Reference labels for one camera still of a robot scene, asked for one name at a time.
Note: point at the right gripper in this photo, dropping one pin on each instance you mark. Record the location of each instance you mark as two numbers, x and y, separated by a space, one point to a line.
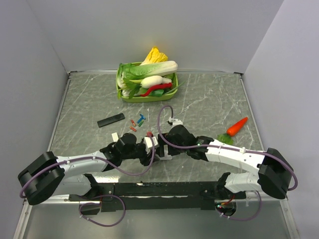
160 150

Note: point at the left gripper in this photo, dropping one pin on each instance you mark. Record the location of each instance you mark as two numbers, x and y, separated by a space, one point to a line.
145 159

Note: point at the black remote control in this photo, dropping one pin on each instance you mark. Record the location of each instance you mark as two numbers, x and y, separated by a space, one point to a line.
110 120

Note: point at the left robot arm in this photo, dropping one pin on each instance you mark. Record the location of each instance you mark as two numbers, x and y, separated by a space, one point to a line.
50 175

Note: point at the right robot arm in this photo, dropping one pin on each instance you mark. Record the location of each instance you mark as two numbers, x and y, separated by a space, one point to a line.
263 171

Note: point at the black base bar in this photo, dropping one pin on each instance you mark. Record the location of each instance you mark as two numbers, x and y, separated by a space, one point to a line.
157 195

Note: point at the green plastic tray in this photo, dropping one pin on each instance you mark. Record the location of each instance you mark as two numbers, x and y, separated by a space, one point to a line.
157 95

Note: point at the orange toy carrot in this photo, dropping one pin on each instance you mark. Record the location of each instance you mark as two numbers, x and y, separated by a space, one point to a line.
227 138

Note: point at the red chili pepper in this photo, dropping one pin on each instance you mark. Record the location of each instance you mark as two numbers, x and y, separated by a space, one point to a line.
156 87

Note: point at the small green bok choy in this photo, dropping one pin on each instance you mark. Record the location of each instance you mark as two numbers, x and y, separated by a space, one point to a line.
121 77

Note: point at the green parsley sprig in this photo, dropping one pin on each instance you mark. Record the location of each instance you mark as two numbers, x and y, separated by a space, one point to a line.
128 88

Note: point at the white toy radish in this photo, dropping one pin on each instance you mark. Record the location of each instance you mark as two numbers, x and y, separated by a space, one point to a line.
148 82

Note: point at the long green napa cabbage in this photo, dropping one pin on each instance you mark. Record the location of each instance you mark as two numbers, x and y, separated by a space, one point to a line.
147 70

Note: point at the yellow toy cabbage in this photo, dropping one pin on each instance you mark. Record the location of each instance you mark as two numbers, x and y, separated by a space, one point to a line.
154 56

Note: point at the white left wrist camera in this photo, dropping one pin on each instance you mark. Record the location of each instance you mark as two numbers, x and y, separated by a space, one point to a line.
150 141

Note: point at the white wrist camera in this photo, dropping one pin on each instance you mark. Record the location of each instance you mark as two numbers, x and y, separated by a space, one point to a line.
150 141
174 122

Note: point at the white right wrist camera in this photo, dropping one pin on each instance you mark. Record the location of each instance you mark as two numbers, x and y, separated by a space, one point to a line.
174 122

